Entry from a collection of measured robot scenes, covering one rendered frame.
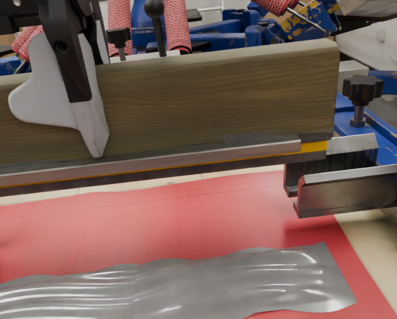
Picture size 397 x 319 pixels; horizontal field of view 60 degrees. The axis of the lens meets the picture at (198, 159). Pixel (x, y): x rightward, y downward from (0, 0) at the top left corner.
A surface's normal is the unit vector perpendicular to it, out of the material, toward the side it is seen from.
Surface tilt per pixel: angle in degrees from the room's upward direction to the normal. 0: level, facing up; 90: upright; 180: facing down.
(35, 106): 85
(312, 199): 90
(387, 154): 0
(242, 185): 0
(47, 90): 85
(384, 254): 0
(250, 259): 28
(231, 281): 33
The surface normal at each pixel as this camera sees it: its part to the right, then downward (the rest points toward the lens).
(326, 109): 0.06, 0.47
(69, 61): 0.09, 0.67
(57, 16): 0.04, 0.25
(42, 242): -0.10, -0.87
